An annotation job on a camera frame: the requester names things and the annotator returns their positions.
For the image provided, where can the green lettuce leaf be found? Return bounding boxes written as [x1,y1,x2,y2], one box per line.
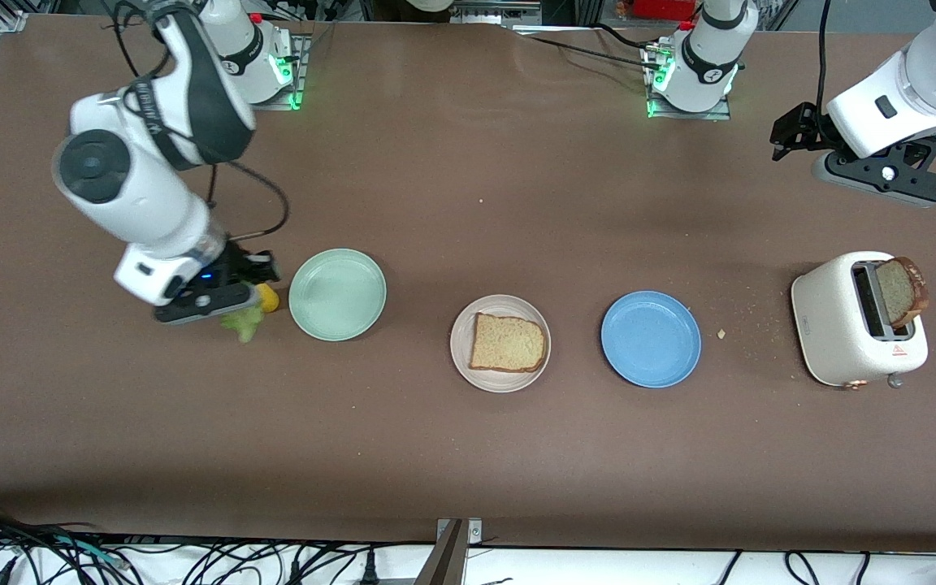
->
[219,306,265,345]

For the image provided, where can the dark crust bread slice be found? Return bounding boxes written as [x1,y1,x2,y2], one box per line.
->
[874,257,930,330]

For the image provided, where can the light brown bread slice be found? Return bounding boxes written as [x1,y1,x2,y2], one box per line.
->
[469,312,549,375]

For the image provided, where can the mint green plate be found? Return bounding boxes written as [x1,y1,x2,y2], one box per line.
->
[288,248,388,342]

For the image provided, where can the blue plate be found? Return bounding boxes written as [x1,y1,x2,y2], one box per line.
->
[600,290,703,389]

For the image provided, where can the beige plate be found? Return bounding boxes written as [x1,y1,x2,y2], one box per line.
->
[449,294,553,394]

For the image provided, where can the white toaster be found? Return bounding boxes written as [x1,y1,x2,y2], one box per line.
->
[791,250,930,389]

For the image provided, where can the red box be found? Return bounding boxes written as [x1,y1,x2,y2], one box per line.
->
[618,0,700,21]

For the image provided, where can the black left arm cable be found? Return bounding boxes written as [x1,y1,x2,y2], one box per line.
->
[815,0,839,139]

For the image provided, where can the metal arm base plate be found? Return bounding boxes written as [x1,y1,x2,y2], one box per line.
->
[643,45,733,121]
[249,32,312,111]

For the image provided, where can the black base cable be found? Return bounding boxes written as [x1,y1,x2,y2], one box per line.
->
[529,23,657,71]

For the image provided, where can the teal cable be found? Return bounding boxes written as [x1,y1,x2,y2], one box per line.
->
[50,536,124,567]

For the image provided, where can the metal mount beam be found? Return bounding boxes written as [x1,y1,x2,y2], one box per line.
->
[414,518,485,585]

